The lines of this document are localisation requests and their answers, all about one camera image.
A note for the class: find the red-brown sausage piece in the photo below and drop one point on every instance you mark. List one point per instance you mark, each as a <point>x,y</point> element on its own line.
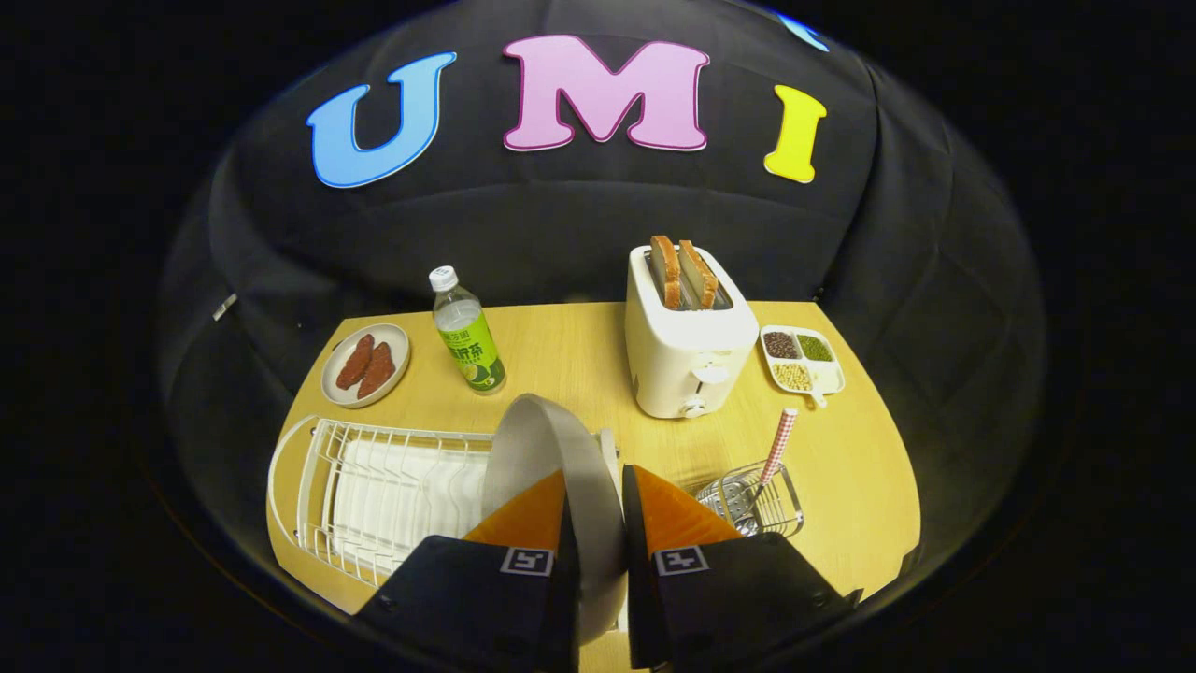
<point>355,362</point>
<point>377,370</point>

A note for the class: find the pile of green beans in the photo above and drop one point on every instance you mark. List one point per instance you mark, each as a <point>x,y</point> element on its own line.
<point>815,348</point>

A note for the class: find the black backdrop cloth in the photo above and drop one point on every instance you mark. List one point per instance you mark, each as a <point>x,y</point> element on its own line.
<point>523,243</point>

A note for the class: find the pile of red beans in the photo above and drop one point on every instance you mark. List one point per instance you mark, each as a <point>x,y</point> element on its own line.
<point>781,345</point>

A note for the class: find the pile of yellow soybeans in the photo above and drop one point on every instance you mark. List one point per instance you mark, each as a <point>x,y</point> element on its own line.
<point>792,376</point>

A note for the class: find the white toaster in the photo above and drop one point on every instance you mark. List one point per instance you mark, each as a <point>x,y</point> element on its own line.
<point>682,365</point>

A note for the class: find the small silver clip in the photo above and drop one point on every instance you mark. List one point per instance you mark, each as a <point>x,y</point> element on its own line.
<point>224,307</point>

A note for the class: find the white divided dish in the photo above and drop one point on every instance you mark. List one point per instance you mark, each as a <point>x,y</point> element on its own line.
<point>827,379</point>

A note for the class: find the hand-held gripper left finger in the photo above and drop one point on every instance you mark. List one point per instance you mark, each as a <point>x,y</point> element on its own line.
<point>565,617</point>

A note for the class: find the pale grey plate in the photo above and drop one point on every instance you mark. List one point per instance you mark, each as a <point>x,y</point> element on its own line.
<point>551,439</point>

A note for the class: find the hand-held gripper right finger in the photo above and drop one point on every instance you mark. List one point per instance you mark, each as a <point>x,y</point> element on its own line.
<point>637,608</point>

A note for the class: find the green label drink bottle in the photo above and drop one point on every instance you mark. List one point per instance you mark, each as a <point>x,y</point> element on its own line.
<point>472,350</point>

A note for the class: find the small grey saucer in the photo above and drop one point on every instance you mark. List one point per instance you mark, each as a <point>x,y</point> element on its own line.
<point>400,341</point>

